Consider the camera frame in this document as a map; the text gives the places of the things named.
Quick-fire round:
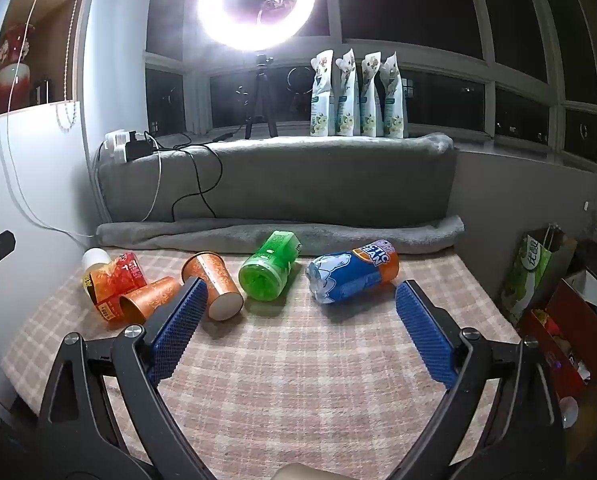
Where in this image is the white power strip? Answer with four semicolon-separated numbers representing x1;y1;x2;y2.
103;130;139;163

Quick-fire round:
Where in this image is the black cable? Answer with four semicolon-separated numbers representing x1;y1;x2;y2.
153;132;239;221

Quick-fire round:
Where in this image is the grey blanket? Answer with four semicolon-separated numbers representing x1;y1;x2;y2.
94;132;465;253

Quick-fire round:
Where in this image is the black tripod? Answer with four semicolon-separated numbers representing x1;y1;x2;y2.
242;51;279;139

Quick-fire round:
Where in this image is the long white cable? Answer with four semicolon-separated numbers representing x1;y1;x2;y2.
6;0;96;238

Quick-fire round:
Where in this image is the orange paper cup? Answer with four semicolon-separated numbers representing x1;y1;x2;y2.
181;251;244;322
118;276;182;331

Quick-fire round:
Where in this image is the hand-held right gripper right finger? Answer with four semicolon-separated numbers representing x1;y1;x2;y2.
394;279;568;480

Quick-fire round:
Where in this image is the green paper bag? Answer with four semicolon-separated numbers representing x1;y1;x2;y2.
501;227;578;326

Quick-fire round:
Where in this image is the pink plaid cloth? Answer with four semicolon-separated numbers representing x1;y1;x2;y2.
1;249;524;480

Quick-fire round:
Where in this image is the white green standing pouch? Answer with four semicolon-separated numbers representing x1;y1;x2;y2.
310;49;337;137
379;54;409;139
334;48;359;137
359;52;383;137

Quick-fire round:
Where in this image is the red white vase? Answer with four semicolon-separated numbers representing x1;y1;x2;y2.
0;24;33;116

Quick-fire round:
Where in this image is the ring light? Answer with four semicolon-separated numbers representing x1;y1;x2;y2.
197;0;315;52

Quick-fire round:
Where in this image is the red cardboard box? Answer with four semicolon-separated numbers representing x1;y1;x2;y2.
521;270;597;441

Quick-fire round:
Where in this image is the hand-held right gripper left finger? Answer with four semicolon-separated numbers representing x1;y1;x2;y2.
35;276;209;480

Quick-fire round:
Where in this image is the red yellow cup white lid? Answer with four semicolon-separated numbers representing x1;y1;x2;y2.
81;248;148;322

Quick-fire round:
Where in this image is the white bead cord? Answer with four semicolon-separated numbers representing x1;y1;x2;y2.
58;0;88;133

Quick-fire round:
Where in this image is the short white cable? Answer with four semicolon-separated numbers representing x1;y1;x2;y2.
141;135;164;223

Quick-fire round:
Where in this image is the blue and orange cup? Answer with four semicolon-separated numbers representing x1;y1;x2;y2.
305;240;400;306

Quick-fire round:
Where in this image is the black charger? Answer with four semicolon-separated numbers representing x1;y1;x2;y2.
126;132;158;161

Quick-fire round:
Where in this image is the green plastic cup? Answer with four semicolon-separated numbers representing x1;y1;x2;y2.
238;230;302;303

